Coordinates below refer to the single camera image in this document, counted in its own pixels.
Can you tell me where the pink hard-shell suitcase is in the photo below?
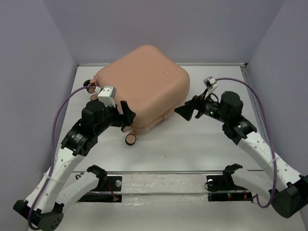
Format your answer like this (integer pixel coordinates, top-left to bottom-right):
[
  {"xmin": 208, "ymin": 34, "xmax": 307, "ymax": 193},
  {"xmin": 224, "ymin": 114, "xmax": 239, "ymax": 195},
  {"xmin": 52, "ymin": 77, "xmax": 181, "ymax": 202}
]
[{"xmin": 83, "ymin": 45, "xmax": 190, "ymax": 145}]

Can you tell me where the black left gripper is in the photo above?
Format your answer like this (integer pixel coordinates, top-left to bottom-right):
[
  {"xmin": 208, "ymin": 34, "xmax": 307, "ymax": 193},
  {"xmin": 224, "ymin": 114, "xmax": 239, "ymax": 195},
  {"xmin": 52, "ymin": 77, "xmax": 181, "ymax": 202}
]
[{"xmin": 96, "ymin": 101, "xmax": 136, "ymax": 134}]

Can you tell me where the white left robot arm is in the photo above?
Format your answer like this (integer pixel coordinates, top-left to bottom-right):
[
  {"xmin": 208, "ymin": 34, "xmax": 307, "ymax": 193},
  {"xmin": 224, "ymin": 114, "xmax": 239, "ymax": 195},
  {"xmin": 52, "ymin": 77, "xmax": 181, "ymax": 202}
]
[{"xmin": 13, "ymin": 100, "xmax": 136, "ymax": 231}]

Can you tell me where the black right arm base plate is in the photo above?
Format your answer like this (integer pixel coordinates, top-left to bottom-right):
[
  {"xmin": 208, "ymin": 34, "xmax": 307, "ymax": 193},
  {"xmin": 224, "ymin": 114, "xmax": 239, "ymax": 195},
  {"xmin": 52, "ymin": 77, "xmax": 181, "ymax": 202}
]
[{"xmin": 205, "ymin": 175, "xmax": 255, "ymax": 202}]

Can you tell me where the aluminium table rail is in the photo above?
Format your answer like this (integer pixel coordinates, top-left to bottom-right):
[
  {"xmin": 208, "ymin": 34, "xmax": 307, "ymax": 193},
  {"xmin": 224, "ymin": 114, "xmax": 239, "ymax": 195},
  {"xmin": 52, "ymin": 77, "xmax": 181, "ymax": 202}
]
[{"xmin": 107, "ymin": 170, "xmax": 223, "ymax": 175}]

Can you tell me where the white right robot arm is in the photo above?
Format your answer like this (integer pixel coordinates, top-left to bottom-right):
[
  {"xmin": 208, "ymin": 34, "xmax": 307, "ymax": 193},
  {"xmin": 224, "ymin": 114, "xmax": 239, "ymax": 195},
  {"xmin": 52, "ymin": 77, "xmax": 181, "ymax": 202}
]
[{"xmin": 174, "ymin": 91, "xmax": 308, "ymax": 218}]

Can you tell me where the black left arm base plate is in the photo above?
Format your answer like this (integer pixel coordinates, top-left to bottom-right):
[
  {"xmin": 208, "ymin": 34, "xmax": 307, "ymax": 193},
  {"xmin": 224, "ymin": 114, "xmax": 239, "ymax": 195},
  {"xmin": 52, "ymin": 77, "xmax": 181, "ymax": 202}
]
[{"xmin": 78, "ymin": 175, "xmax": 122, "ymax": 203}]

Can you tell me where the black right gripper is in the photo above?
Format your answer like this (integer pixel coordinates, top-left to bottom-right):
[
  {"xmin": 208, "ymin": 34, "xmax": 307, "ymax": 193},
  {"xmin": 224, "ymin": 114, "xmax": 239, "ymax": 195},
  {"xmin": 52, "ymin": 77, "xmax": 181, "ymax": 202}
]
[{"xmin": 175, "ymin": 88, "xmax": 229, "ymax": 123}]

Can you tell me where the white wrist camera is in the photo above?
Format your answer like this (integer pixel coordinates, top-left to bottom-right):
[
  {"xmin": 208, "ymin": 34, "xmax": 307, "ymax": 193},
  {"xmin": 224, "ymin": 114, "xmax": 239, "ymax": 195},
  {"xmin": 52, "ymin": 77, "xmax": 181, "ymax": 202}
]
[
  {"xmin": 203, "ymin": 76, "xmax": 218, "ymax": 97},
  {"xmin": 98, "ymin": 86, "xmax": 116, "ymax": 107}
]

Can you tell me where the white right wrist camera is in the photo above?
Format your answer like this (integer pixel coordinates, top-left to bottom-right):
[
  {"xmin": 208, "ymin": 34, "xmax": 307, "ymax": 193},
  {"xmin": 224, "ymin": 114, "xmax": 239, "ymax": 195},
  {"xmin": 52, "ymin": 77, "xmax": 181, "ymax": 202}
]
[{"xmin": 203, "ymin": 76, "xmax": 218, "ymax": 97}]

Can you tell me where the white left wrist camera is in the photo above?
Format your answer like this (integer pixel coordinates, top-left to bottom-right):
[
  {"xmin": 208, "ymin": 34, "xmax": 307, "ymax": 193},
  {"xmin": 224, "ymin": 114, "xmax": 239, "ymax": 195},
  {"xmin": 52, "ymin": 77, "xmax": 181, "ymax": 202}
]
[{"xmin": 98, "ymin": 86, "xmax": 116, "ymax": 107}]

